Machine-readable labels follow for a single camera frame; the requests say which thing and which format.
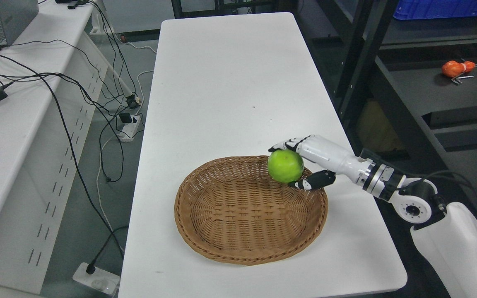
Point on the white side desk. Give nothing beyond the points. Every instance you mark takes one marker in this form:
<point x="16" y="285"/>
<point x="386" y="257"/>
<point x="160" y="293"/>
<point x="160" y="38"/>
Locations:
<point x="43" y="128"/>

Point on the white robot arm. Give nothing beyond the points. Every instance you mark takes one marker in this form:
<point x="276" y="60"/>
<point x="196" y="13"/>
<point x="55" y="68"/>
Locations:
<point x="445" y="234"/>

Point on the blue plastic tray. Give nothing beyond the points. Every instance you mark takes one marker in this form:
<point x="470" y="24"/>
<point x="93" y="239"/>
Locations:
<point x="435" y="9"/>

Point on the white power strip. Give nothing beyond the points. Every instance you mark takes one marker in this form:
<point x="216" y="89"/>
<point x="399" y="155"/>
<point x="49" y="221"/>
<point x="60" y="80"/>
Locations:
<point x="100" y="280"/>
<point x="128" y="126"/>

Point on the black shelf unit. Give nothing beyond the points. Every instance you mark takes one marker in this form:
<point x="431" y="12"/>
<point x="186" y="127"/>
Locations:
<point x="384" y="78"/>

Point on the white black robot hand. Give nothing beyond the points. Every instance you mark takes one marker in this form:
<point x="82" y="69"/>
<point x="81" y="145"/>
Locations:
<point x="330" y="156"/>

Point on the grey laptop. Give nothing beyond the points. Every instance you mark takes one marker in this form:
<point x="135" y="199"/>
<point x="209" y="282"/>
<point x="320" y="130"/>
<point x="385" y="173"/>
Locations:
<point x="15" y="16"/>

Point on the white table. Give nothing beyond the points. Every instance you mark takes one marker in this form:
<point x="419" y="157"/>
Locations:
<point x="236" y="85"/>

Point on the white power strip far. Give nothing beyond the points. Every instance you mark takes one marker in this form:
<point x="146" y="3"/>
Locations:
<point x="128" y="126"/>

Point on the brown wicker basket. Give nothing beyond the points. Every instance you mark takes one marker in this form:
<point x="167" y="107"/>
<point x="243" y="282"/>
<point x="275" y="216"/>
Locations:
<point x="230" y="210"/>

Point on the orange toy on shelf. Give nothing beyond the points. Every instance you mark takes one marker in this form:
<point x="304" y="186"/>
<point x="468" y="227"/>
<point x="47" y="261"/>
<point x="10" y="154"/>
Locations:
<point x="453" y="69"/>

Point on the green apple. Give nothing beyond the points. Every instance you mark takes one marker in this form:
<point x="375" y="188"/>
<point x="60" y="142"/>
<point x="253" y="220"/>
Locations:
<point x="285" y="166"/>

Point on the white power strip near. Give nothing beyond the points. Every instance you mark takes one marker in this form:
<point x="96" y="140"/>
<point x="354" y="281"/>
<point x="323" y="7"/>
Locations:
<point x="100" y="280"/>

